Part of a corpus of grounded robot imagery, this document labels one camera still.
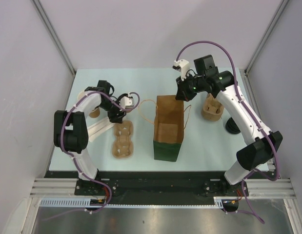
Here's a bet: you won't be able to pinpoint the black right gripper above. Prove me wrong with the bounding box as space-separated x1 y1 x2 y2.
176 72 206 102

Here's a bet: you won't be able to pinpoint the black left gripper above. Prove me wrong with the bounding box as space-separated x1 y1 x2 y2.
98 98 126 124

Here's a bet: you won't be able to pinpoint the green paper bag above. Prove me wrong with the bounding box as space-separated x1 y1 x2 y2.
138 95 191 162

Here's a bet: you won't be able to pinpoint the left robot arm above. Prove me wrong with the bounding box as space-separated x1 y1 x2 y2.
53 80 134 195

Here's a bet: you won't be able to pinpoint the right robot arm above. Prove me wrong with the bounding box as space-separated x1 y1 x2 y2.
173 55 282 195

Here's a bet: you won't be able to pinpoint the white paper stick packets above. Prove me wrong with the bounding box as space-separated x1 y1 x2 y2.
87 117 115 142

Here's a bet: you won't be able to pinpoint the stack of paper cups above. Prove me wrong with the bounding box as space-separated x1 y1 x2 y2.
77 91 100 118

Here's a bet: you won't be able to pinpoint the brown pulp cup carrier stack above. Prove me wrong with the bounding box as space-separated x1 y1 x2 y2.
201 94 224 121

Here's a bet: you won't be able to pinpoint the black plastic lid stack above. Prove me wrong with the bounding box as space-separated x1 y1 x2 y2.
225 117 241 135

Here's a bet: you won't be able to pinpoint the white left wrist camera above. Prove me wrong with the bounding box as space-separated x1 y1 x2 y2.
120 93 135 110

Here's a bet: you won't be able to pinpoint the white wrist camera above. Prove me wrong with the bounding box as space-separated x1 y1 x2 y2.
120 93 135 110
172 59 190 81

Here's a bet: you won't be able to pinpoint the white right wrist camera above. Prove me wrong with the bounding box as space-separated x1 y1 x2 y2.
172 59 190 81

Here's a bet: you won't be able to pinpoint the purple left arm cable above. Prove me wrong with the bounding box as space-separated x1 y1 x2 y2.
42 92 141 221

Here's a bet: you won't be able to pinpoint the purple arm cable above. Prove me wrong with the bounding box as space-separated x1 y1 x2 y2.
42 92 141 221
177 40 281 224

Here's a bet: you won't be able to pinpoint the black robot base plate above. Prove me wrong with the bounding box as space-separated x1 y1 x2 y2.
44 171 249 206

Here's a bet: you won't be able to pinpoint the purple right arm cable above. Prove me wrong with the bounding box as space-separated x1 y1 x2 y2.
177 40 281 224

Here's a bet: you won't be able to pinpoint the white cable duct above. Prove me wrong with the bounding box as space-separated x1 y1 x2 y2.
40 198 105 207

